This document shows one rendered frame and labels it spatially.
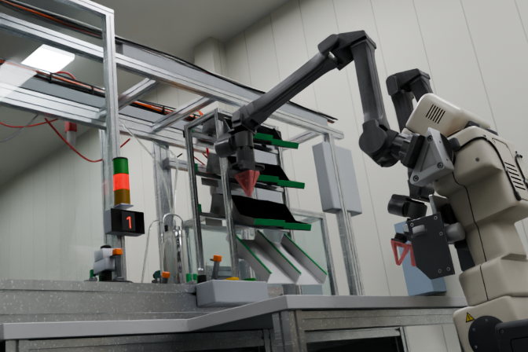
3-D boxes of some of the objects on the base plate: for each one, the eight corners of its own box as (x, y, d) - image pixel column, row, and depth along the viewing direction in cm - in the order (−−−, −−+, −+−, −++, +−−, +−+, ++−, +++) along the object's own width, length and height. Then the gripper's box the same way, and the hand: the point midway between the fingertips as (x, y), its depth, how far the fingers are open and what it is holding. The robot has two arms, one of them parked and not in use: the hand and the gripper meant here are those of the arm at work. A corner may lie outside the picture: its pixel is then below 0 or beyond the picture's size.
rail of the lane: (287, 320, 187) (282, 284, 191) (-2, 328, 123) (-1, 274, 127) (273, 323, 190) (269, 287, 194) (-15, 333, 126) (-13, 279, 130)
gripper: (240, 142, 189) (245, 191, 184) (263, 148, 197) (268, 196, 192) (225, 148, 194) (229, 196, 189) (248, 155, 201) (252, 201, 196)
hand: (248, 193), depth 190 cm, fingers closed
